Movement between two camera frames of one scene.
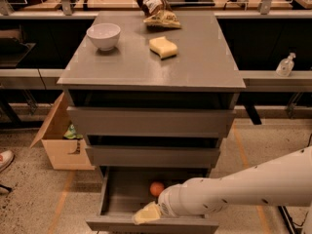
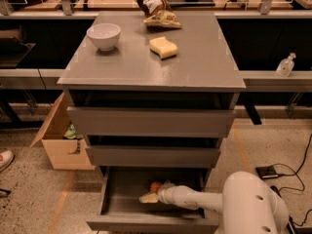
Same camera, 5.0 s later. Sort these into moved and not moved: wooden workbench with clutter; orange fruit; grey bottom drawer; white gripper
Moved: white gripper
Not moved: orange fruit; grey bottom drawer; wooden workbench with clutter
